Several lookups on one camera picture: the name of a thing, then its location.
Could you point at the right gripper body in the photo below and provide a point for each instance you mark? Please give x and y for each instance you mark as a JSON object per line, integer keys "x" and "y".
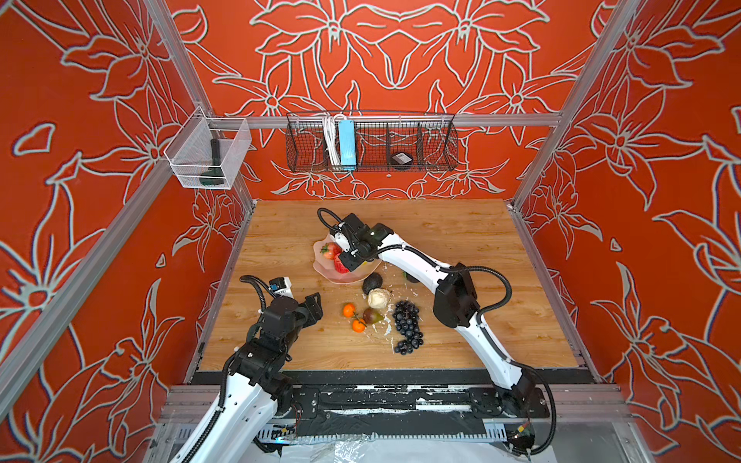
{"x": 358, "y": 248}

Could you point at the small orange tangerine lower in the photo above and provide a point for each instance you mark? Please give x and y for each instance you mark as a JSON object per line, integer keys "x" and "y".
{"x": 358, "y": 326}

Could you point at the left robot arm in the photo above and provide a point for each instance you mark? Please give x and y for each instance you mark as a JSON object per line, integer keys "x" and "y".
{"x": 253, "y": 388}

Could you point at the light blue box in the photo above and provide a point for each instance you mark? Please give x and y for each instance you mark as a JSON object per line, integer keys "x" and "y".
{"x": 346, "y": 132}

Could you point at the beige garlic bulb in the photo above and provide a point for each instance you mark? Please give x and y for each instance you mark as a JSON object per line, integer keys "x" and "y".
{"x": 379, "y": 299}

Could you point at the small orange tangerine upper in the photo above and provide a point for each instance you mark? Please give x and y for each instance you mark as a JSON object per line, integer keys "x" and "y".
{"x": 349, "y": 311}

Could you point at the red apple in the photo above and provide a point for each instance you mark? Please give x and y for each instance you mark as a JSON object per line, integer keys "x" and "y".
{"x": 339, "y": 266}

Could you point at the dark grape bunch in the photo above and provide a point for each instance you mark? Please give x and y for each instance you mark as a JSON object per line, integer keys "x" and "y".
{"x": 406, "y": 317}

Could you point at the dark avocado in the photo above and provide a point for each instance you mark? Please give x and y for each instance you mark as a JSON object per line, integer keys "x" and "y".
{"x": 373, "y": 281}

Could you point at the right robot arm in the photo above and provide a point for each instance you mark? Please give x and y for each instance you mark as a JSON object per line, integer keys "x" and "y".
{"x": 456, "y": 306}

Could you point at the clear plastic wall bin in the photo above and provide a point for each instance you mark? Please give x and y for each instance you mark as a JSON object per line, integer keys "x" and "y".
{"x": 189, "y": 153}

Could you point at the black wire wall basket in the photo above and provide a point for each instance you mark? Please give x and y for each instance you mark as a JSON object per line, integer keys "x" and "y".
{"x": 312, "y": 141}

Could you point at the small orange tangerine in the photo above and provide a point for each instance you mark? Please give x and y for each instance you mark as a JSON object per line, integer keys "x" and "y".
{"x": 349, "y": 311}
{"x": 358, "y": 326}

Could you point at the dark green brush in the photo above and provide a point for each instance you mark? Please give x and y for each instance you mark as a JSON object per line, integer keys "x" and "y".
{"x": 214, "y": 175}

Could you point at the pink scalloped fruit bowl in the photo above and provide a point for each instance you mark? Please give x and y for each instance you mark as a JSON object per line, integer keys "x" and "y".
{"x": 328, "y": 264}

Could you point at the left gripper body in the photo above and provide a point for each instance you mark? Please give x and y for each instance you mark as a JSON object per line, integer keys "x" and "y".
{"x": 300, "y": 317}

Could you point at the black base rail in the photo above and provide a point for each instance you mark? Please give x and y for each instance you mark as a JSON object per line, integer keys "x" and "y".
{"x": 410, "y": 403}

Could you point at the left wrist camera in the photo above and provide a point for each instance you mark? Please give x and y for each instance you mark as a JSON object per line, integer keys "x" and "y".
{"x": 281, "y": 286}

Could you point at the green red fig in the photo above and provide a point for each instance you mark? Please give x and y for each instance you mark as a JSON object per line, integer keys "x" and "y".
{"x": 372, "y": 316}

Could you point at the red strawberry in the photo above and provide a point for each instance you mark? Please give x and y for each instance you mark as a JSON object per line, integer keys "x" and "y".
{"x": 330, "y": 250}

